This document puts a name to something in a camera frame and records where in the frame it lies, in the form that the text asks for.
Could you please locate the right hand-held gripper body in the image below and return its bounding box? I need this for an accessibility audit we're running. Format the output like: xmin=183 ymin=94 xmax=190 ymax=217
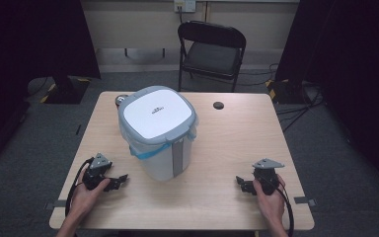
xmin=252 ymin=158 xmax=286 ymax=197

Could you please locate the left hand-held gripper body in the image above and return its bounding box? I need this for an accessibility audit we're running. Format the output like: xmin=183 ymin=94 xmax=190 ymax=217
xmin=81 ymin=152 xmax=114 ymax=192

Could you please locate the white grey lidded trash can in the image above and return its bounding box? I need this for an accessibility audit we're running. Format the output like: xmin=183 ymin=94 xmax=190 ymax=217
xmin=116 ymin=85 xmax=199 ymax=183

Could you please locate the person's right hand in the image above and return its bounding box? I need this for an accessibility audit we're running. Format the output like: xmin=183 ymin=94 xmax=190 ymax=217
xmin=252 ymin=175 xmax=286 ymax=227

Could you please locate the person's left hand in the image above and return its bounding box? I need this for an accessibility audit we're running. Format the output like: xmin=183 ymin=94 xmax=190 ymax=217
xmin=70 ymin=169 xmax=112 ymax=217

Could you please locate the translucent blue-edged trash bag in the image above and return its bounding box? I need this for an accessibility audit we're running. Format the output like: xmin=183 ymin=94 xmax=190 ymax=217
xmin=117 ymin=113 xmax=198 ymax=161

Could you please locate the small round metal object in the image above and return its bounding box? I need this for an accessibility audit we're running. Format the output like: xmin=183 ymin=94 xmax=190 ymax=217
xmin=114 ymin=94 xmax=129 ymax=107

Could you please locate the black stand base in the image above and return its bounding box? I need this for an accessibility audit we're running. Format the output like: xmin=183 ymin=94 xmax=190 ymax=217
xmin=41 ymin=74 xmax=92 ymax=106
xmin=265 ymin=78 xmax=311 ymax=105

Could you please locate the black folding chair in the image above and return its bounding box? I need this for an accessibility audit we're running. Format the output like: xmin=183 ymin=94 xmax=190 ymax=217
xmin=177 ymin=20 xmax=247 ymax=93

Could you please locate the black curtain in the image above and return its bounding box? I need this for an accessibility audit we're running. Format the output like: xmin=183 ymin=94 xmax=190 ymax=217
xmin=0 ymin=0 xmax=102 ymax=172
xmin=274 ymin=0 xmax=379 ymax=198

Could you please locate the beige low cabinet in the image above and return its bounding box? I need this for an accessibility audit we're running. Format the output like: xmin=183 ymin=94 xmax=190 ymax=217
xmin=80 ymin=0 xmax=300 ymax=58

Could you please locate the right hand-held gripper cable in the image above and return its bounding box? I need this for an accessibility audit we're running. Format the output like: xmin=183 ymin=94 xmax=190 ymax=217
xmin=266 ymin=177 xmax=295 ymax=237

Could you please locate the hand-held gripper cable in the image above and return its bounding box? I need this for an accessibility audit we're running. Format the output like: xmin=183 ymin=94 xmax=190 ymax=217
xmin=266 ymin=177 xmax=295 ymax=237
xmin=64 ymin=157 xmax=95 ymax=218

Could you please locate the left hand-held gripper cable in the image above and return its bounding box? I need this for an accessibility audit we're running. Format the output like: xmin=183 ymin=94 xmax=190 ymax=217
xmin=64 ymin=157 xmax=95 ymax=218

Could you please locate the grey table bracket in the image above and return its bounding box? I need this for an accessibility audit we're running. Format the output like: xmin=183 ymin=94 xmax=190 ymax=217
xmin=43 ymin=198 xmax=68 ymax=210
xmin=293 ymin=196 xmax=318 ymax=207

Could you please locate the black floor cable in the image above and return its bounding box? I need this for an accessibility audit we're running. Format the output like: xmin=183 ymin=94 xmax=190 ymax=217
xmin=239 ymin=62 xmax=279 ymax=88
xmin=276 ymin=82 xmax=326 ymax=133

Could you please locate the white wall outlet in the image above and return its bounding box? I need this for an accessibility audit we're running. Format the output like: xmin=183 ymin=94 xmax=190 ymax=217
xmin=173 ymin=0 xmax=197 ymax=14

